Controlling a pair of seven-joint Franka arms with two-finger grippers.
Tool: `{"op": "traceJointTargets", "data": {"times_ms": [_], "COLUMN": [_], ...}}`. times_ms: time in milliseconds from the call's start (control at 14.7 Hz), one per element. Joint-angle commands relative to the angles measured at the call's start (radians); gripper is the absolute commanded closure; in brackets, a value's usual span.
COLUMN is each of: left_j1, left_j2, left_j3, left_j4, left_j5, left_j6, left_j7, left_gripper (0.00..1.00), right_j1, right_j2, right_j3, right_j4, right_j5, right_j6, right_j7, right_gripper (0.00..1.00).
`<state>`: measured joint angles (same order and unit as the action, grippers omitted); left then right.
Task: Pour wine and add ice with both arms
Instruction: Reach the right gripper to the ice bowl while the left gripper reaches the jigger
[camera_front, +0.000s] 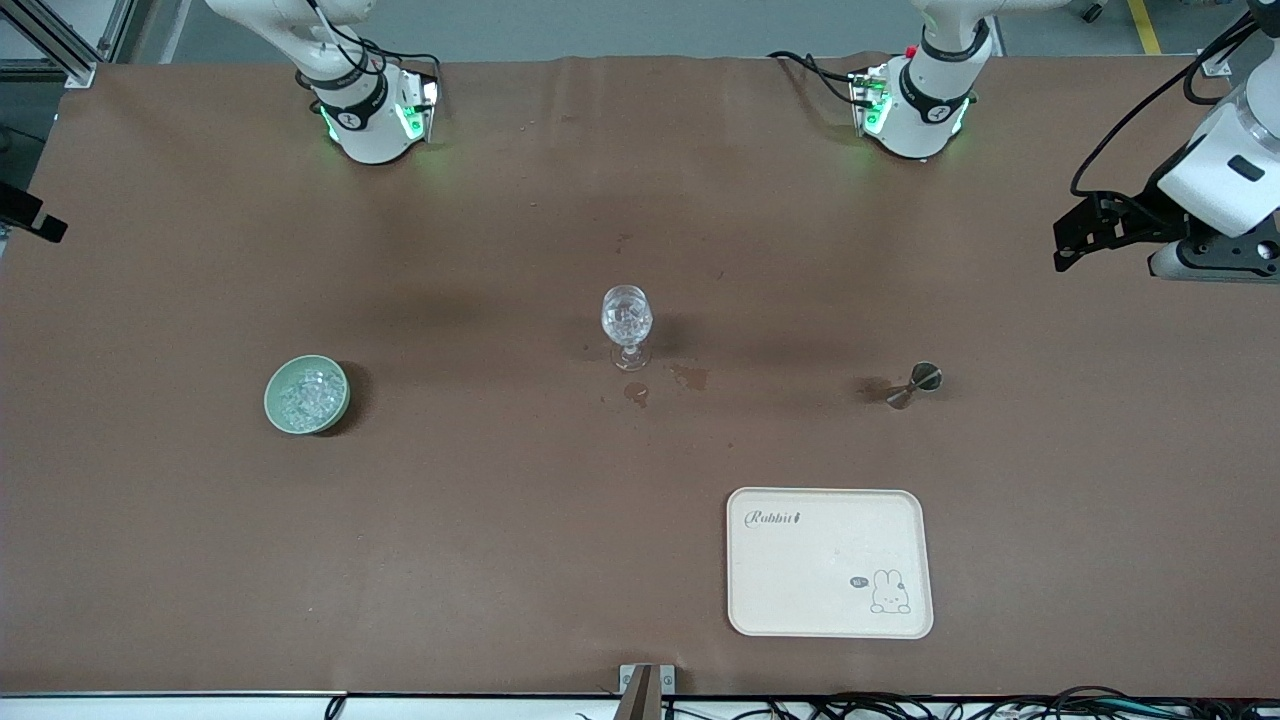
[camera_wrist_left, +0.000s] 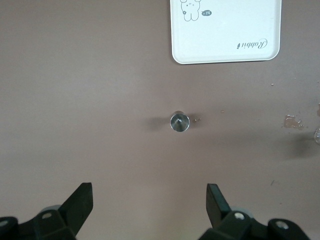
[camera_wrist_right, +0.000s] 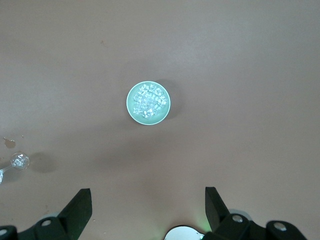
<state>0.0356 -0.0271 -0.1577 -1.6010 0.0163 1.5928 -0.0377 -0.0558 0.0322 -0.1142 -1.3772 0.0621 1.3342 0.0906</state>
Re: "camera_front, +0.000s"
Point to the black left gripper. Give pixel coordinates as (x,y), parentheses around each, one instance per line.
(1146,212)

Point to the steel double jigger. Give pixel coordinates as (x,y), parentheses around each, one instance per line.
(925,377)

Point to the green ceramic bowl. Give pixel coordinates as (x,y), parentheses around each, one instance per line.
(272,405)

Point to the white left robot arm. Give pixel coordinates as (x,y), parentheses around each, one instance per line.
(930,110)

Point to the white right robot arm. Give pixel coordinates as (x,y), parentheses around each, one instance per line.
(365,130)

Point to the clear ice cubes pile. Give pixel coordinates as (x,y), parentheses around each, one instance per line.
(310,397)

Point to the clear stemmed wine glass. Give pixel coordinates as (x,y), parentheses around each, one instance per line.
(627,315)

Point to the ice cubes inside glass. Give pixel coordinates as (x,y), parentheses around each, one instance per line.
(627,318)

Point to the black caster wheel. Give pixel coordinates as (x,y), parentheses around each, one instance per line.
(1092,10)

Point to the cream rabbit print tray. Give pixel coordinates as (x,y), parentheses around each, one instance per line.
(800,590)

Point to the brown table cover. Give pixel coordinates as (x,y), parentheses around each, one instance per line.
(500,550)

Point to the aluminium frame profile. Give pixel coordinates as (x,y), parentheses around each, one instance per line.
(60,55)
(1215,62)

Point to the aluminium camera mount post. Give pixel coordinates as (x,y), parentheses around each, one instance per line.
(640,690)

